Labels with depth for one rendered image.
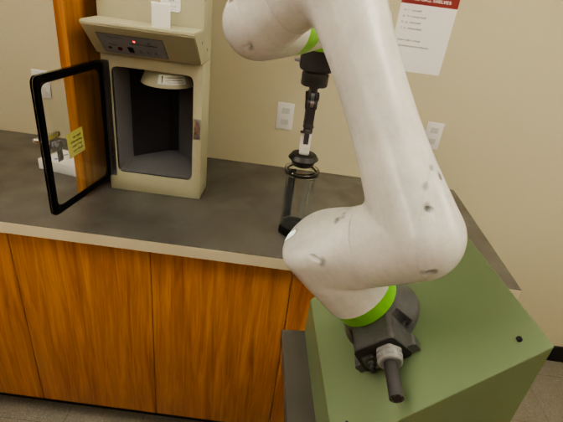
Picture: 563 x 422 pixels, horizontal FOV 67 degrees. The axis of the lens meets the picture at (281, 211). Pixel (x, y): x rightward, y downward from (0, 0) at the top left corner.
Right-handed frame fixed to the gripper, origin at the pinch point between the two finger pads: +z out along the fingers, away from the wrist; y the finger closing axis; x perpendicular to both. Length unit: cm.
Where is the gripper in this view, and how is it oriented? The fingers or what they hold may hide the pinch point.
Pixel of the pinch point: (305, 141)
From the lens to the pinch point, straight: 129.1
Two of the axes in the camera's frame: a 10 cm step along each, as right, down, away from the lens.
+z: -1.2, 8.7, 4.8
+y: -0.5, 4.7, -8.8
